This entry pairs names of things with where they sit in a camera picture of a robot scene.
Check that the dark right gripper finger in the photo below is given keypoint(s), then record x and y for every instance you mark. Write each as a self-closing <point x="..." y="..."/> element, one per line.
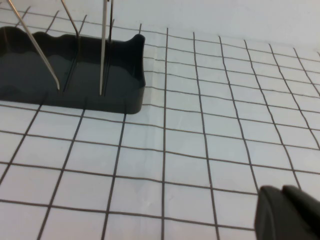
<point x="287" y="217"/>

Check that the white black-grid tablecloth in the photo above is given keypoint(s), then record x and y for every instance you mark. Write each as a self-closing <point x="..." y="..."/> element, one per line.
<point x="190" y="150"/>

